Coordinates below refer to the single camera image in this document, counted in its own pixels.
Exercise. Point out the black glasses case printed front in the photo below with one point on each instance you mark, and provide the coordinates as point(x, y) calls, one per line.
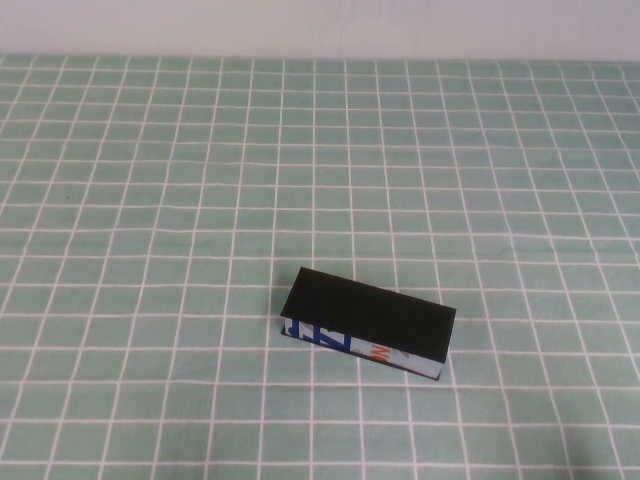
point(370, 310)

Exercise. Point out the green checkered tablecloth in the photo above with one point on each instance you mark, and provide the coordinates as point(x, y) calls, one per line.
point(300, 175)

